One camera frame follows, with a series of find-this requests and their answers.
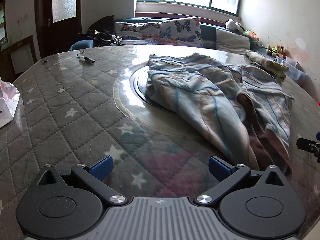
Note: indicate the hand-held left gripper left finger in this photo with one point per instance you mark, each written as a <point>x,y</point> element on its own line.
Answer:
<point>102,167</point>

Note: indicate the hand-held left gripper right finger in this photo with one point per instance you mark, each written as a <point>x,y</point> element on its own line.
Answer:
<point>220,168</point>

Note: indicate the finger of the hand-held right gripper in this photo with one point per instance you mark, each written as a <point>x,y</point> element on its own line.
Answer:
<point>303,143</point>

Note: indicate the blue striped fleece garment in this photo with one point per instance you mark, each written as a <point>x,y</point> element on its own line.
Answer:
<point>200,92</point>

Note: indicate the clear plastic bag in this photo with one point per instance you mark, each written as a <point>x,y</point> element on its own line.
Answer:
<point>291,65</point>

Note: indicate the round dark turntable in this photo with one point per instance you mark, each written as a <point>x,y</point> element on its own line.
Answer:
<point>140,90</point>

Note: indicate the folded yellow garment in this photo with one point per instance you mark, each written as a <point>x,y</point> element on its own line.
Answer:
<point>265,62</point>

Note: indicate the colourful soft toy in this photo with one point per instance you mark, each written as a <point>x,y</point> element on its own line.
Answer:
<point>276,50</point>

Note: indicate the black and white marker pen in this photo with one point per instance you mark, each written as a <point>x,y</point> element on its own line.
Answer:
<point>86,59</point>

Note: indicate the pink plastic bag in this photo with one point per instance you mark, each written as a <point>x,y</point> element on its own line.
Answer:
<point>8,100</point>

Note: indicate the teal sofa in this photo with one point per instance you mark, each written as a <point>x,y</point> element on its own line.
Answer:
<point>82,44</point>

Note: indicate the grey cushion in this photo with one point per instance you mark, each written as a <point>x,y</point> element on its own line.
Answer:
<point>231,41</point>

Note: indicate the butterfly print seat pad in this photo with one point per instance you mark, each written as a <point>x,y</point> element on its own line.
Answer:
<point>150,42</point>

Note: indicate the wooden counter with white panel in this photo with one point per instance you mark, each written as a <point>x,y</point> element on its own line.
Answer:
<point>22,57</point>

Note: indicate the white plush toy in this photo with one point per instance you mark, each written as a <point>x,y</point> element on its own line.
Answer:
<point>232,24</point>

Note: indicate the dark wooden door with glass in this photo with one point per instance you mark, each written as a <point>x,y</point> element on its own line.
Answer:
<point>45,37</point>

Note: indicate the butterfly print cushion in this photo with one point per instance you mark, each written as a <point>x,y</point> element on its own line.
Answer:
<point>182,28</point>
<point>135,28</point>

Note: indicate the black bag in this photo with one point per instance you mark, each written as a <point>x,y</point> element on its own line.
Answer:
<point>105,25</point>

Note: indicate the wooden display cabinet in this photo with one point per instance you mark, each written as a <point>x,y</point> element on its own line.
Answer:
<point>2,30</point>

